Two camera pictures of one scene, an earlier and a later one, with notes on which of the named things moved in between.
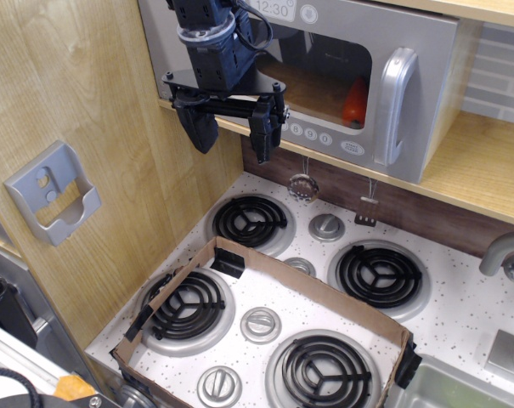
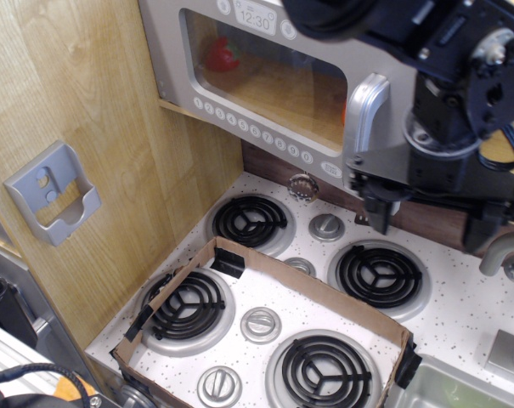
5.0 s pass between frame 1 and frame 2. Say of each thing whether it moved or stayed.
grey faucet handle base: stayed
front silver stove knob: stayed
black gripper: moved
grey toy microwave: moved
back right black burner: stayed
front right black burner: stayed
